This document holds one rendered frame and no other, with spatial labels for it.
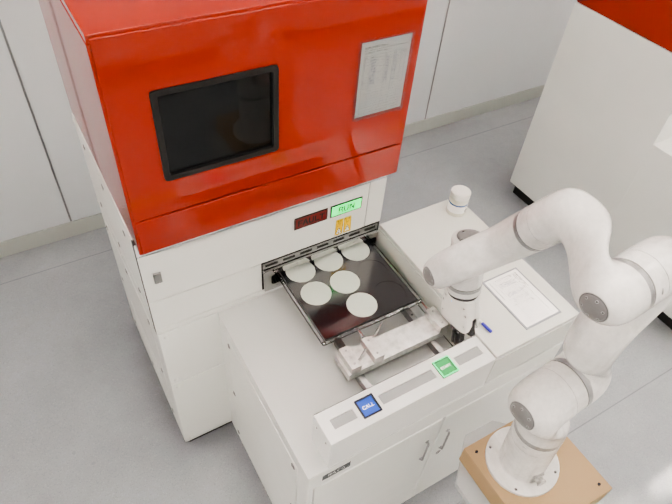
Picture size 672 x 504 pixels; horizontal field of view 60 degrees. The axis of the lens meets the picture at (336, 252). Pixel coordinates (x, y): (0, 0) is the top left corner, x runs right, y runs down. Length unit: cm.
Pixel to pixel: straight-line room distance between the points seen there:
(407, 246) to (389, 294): 18
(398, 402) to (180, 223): 74
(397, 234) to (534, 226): 93
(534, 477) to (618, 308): 74
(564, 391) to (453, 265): 34
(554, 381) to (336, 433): 56
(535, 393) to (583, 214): 41
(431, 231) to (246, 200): 74
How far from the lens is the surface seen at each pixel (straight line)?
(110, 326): 303
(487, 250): 125
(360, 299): 187
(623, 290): 100
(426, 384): 165
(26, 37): 290
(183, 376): 214
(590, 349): 118
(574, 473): 172
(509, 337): 181
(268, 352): 183
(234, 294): 190
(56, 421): 281
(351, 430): 155
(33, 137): 313
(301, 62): 142
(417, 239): 200
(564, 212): 108
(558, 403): 130
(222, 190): 152
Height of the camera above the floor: 234
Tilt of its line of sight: 46 degrees down
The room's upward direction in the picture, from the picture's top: 6 degrees clockwise
